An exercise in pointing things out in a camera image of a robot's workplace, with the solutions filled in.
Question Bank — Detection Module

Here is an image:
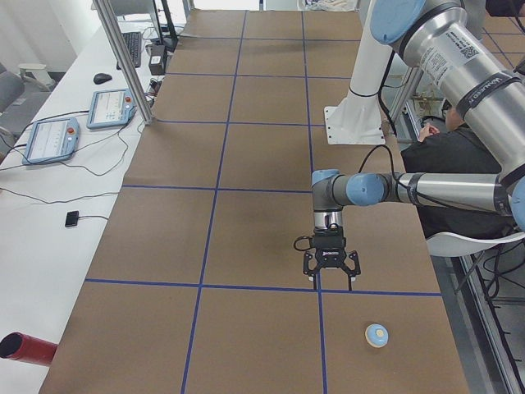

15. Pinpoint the small black square device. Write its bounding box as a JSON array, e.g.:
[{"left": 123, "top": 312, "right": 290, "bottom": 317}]
[{"left": 65, "top": 210, "right": 80, "bottom": 228}]

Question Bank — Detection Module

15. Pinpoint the near blue teach pendant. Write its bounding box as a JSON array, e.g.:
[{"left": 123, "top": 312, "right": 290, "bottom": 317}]
[{"left": 22, "top": 117, "right": 80, "bottom": 165}]

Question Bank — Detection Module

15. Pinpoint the black keyboard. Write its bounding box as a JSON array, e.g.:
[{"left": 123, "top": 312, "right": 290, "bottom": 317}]
[{"left": 122, "top": 31, "right": 143, "bottom": 68}]

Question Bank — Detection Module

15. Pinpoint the blue teach pendant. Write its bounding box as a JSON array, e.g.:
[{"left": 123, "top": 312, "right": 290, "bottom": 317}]
[
  {"left": 86, "top": 89, "right": 136, "bottom": 130},
  {"left": 22, "top": 117, "right": 80, "bottom": 165}
]

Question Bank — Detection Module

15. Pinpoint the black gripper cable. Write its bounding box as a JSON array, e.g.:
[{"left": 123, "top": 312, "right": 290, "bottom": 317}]
[{"left": 292, "top": 144, "right": 436, "bottom": 252}]

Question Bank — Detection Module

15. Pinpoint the far blue teach pendant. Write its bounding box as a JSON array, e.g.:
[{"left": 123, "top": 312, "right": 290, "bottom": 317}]
[{"left": 86, "top": 89, "right": 136, "bottom": 130}]

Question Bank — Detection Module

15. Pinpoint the black power adapter box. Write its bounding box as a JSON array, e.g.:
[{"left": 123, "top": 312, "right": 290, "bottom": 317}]
[{"left": 148, "top": 45, "right": 167, "bottom": 76}]

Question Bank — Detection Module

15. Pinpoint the blue white call bell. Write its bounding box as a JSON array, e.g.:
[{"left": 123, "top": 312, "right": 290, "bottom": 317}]
[{"left": 364, "top": 323, "right": 389, "bottom": 348}]

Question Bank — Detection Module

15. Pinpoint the red cylinder tube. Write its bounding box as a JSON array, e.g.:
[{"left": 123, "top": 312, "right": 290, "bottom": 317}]
[{"left": 1, "top": 332, "right": 57, "bottom": 366}]

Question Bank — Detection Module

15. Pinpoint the person in black jacket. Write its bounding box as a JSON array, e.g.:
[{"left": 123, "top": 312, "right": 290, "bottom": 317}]
[{"left": 401, "top": 108, "right": 514, "bottom": 239}]

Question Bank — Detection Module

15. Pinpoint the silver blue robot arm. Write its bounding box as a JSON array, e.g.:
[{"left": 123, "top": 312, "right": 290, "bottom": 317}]
[{"left": 304, "top": 1, "right": 524, "bottom": 278}]

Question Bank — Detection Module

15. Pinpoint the grey office chair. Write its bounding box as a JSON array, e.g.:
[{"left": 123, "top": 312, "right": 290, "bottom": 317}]
[{"left": 1, "top": 65, "right": 51, "bottom": 141}]

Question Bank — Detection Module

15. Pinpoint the black monitor stand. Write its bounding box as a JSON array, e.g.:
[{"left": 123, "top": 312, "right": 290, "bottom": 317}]
[{"left": 161, "top": 0, "right": 178, "bottom": 53}]

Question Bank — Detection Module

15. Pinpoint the black pendant cable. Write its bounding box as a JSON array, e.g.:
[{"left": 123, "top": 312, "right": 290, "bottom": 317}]
[{"left": 0, "top": 122, "right": 132, "bottom": 206}]

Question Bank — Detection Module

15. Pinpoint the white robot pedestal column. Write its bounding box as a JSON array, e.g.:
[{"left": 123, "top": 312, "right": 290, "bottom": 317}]
[{"left": 324, "top": 1, "right": 391, "bottom": 145}]

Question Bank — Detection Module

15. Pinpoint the white chair seat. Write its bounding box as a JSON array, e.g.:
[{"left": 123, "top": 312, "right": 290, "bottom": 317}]
[{"left": 426, "top": 231, "right": 524, "bottom": 257}]

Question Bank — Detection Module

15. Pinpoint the brown paper table cover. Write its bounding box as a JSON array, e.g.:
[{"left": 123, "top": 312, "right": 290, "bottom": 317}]
[{"left": 41, "top": 11, "right": 468, "bottom": 393}]

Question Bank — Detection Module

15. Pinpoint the aluminium frame post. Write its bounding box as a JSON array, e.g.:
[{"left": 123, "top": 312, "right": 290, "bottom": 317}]
[{"left": 93, "top": 0, "right": 153, "bottom": 126}]

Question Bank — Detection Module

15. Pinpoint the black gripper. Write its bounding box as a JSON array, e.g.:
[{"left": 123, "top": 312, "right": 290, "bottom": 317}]
[{"left": 302, "top": 231, "right": 361, "bottom": 291}]

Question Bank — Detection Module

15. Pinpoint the black computer mouse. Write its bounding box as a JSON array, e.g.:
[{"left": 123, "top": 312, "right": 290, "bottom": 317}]
[{"left": 93, "top": 73, "right": 112, "bottom": 85}]

